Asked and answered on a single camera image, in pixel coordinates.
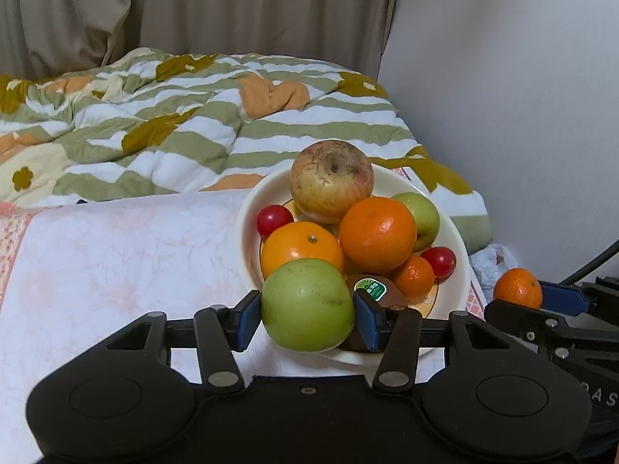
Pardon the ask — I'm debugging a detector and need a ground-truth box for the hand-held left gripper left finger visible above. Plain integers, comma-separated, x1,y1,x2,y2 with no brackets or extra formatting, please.
104,289,262,395

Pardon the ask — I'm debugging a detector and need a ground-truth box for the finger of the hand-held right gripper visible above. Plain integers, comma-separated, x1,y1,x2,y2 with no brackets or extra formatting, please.
537,277,619,322
484,299,619,350

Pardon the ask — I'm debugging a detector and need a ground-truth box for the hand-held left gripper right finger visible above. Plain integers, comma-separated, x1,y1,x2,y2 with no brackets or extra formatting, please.
353,292,537,394

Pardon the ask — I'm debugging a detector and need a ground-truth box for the small mandarin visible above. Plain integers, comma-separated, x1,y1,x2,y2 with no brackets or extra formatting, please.
493,268,543,310
391,254,435,300

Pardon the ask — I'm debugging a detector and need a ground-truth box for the brown kiwi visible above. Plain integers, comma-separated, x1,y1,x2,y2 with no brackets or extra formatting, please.
339,274,410,353

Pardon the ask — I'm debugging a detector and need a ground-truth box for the large green apple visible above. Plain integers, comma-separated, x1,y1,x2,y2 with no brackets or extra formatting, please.
261,258,356,353

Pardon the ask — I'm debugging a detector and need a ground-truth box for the medium orange with green stem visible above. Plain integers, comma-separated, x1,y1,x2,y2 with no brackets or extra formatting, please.
261,221,345,281

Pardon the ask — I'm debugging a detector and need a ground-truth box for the large orange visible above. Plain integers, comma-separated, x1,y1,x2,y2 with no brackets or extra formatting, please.
339,196,417,274

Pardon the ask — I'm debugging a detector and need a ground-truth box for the cream oval bowl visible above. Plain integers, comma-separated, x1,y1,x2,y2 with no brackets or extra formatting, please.
235,159,471,365

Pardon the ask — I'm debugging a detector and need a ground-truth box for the red cherry tomato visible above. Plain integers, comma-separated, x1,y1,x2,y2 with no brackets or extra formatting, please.
256,204,295,239
420,246,457,280

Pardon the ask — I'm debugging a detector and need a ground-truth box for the white plastic bag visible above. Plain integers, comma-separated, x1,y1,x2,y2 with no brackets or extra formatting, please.
470,244,518,295

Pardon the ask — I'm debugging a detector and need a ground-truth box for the small green apple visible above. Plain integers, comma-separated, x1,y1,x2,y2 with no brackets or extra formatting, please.
391,192,441,252

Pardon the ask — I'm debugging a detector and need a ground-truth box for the yellow red apple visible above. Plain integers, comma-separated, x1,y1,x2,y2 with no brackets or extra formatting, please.
290,140,374,224

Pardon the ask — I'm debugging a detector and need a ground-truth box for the floral striped quilt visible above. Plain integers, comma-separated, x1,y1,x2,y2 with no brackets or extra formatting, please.
0,47,494,252

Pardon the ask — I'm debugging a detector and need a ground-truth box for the beige curtain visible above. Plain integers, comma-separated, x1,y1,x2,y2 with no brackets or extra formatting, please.
0,0,400,83

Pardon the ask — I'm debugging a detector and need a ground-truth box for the black cable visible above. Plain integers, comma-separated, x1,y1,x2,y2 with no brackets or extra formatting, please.
558,239,619,287

